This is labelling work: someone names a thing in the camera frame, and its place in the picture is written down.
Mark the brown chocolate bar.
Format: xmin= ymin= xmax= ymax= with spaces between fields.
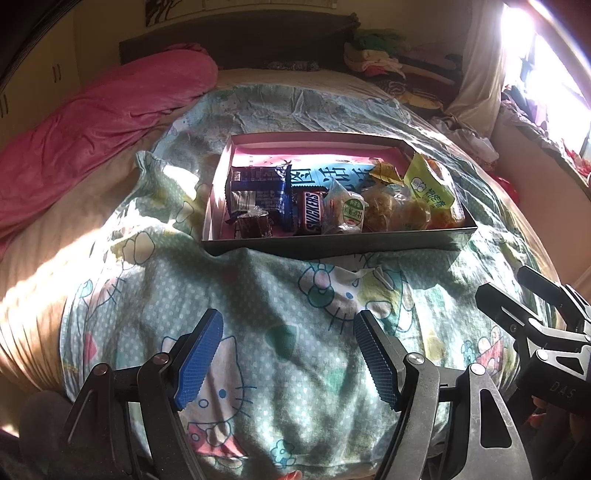
xmin=293 ymin=189 xmax=329 ymax=236

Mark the cartoon printed quilt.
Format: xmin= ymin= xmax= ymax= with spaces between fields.
xmin=60 ymin=83 xmax=555 ymax=480

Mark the white crumpled cloth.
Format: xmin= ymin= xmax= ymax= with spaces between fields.
xmin=429 ymin=115 xmax=502 ymax=162

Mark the dark red roll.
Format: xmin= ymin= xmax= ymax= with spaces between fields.
xmin=228 ymin=209 xmax=274 ymax=240

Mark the cream wardrobe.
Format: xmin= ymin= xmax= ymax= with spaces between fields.
xmin=0 ymin=0 xmax=125 ymax=125

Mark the round pastry with green label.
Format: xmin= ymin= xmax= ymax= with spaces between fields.
xmin=322 ymin=179 xmax=368 ymax=234

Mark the bright window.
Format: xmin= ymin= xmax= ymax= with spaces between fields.
xmin=501 ymin=0 xmax=591 ymax=158

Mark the pink blanket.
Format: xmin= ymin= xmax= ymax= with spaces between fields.
xmin=0 ymin=43 xmax=220 ymax=241

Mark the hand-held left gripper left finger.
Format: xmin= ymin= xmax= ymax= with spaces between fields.
xmin=60 ymin=308 xmax=225 ymax=480

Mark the clear floss pastry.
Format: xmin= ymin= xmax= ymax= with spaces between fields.
xmin=362 ymin=187 xmax=407 ymax=232

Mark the dark patterned cloth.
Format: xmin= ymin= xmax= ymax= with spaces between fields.
xmin=263 ymin=59 xmax=324 ymax=71

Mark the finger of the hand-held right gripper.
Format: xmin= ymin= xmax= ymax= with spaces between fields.
xmin=475 ymin=282 xmax=578 ymax=352
xmin=516 ymin=265 xmax=591 ymax=333

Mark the beige curtain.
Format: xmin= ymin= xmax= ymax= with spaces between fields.
xmin=443 ymin=0 xmax=509 ymax=125

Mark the dark blue cookie packet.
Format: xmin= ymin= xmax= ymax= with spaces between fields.
xmin=225 ymin=165 xmax=296 ymax=232

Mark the beige bed sheet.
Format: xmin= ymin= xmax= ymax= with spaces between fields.
xmin=0 ymin=115 xmax=195 ymax=407

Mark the yellow snack packet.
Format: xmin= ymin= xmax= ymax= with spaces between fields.
xmin=369 ymin=161 xmax=404 ymax=185

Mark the windowsill clothes heap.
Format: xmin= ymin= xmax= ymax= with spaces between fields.
xmin=501 ymin=83 xmax=591 ymax=185

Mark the wall painting with branches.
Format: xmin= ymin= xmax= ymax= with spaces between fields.
xmin=145 ymin=0 xmax=204 ymax=21

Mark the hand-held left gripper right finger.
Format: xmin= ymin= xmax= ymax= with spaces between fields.
xmin=353 ymin=309 xmax=527 ymax=480

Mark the orange bread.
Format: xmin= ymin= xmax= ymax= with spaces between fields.
xmin=427 ymin=159 xmax=467 ymax=229

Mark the red cloth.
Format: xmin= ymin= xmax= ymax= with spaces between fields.
xmin=496 ymin=178 xmax=520 ymax=204

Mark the dark cardboard box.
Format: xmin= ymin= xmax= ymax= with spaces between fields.
xmin=201 ymin=132 xmax=478 ymax=265

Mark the pile of folded clothes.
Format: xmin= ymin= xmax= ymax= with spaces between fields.
xmin=344 ymin=28 xmax=465 ymax=112

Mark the person's right hand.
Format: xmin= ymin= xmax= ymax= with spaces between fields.
xmin=526 ymin=397 xmax=591 ymax=457

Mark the pink and blue book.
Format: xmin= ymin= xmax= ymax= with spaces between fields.
xmin=228 ymin=147 xmax=414 ymax=195

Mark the green milk snack packet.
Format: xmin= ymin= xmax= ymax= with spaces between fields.
xmin=404 ymin=152 xmax=458 ymax=213

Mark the dark grey headboard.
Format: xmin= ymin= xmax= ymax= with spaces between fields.
xmin=119 ymin=13 xmax=361 ymax=72

